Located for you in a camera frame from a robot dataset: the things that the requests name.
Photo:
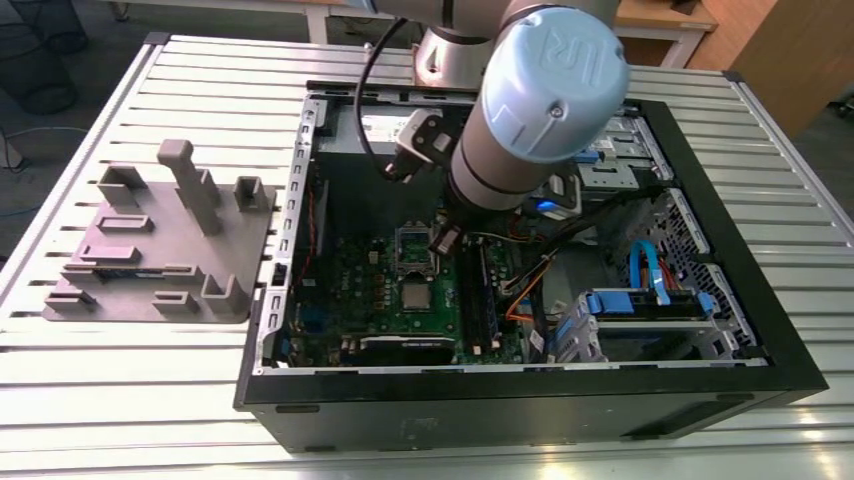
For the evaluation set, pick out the silver square CPU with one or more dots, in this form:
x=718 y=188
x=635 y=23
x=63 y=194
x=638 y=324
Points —
x=418 y=297

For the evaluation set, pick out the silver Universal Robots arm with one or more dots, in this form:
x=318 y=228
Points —
x=534 y=100

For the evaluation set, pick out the CPU socket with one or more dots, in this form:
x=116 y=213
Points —
x=418 y=281

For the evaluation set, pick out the grey power supply unit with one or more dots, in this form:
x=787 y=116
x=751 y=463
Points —
x=360 y=185

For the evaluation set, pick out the black RAM slot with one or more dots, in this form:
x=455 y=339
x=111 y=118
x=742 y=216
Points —
x=470 y=300
x=489 y=300

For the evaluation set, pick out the green motherboard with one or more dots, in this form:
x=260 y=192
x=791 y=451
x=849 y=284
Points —
x=360 y=310

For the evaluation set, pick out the metal drive cage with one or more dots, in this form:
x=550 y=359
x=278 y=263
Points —
x=614 y=180

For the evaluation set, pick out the black graphics card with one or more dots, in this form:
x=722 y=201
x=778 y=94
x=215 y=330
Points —
x=407 y=350

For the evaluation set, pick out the hard disk in blue carrier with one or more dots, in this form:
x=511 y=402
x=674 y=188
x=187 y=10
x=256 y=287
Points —
x=667 y=305

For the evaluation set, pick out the black open PC case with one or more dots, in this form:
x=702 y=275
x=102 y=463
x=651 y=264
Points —
x=467 y=400

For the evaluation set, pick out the metal disk bay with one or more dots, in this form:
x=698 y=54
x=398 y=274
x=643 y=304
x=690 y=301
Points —
x=657 y=326

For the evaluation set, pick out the grey plastic parts rack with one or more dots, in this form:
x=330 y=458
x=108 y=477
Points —
x=174 y=235

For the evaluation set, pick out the green RAM stick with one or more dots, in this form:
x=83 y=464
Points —
x=130 y=274

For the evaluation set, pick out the wooden desk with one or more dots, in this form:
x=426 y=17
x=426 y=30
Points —
x=667 y=15

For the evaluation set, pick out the wooden cabinet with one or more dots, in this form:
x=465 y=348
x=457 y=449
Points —
x=787 y=60

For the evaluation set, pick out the small white wrist camera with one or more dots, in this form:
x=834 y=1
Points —
x=563 y=192

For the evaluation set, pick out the white wrist camera black face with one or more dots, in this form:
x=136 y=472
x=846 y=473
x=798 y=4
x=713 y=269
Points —
x=427 y=135

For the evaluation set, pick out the blue plastic drive bracket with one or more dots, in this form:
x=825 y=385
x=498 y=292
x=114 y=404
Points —
x=587 y=156

